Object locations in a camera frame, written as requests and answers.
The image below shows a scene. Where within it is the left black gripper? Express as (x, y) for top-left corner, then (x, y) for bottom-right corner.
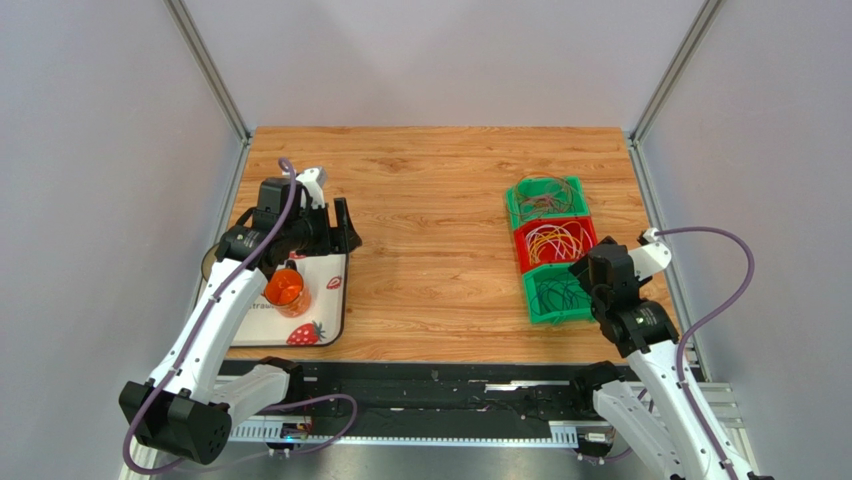
(283, 197), (361, 257)

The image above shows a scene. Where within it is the orange cable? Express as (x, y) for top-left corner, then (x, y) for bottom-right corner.
(525, 226), (590, 264)

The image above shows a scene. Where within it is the white cable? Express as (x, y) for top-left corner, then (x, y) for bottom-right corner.
(525, 224), (594, 264)

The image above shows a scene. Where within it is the dark red cable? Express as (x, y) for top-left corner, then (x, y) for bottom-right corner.
(512, 174), (580, 221)

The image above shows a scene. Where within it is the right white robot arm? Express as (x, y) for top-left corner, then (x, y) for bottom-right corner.
(569, 229), (760, 479)

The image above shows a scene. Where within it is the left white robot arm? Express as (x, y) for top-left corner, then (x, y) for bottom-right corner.
(119, 167), (362, 475)

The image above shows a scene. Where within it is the near green plastic bin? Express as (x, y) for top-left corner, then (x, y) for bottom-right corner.
(522, 263), (594, 325)

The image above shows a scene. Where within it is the green plastic bin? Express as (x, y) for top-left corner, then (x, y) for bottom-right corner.
(522, 263), (594, 325)
(505, 174), (591, 230)

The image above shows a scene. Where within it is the red plastic bin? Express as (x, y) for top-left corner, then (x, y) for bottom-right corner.
(513, 216), (598, 273)

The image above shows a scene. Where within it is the orange glass mug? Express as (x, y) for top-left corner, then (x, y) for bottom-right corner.
(263, 268), (312, 318)

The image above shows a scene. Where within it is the strawberry pattern tray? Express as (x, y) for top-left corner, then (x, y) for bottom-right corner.
(217, 255), (348, 348)

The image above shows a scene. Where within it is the far green plastic bin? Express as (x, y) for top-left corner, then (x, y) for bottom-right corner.
(505, 174), (591, 230)

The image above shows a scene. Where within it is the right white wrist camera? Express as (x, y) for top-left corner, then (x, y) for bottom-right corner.
(628, 228), (672, 281)

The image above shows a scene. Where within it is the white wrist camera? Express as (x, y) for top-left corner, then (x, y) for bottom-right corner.
(628, 228), (672, 281)
(296, 166), (328, 209)

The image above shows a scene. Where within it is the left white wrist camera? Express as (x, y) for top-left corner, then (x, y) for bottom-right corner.
(296, 166), (328, 209)

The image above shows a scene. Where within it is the grey slotted cable duct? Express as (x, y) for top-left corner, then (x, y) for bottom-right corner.
(228, 418), (580, 449)

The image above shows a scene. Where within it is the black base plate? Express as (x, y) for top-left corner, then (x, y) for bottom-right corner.
(219, 361), (637, 440)

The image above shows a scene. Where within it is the left aluminium frame post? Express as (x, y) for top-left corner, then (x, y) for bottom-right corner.
(164, 0), (252, 145)

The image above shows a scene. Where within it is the aluminium frame post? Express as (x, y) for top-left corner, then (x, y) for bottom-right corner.
(629, 0), (726, 145)
(164, 0), (252, 145)

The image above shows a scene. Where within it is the right aluminium frame post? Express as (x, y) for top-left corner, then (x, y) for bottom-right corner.
(629, 0), (726, 145)

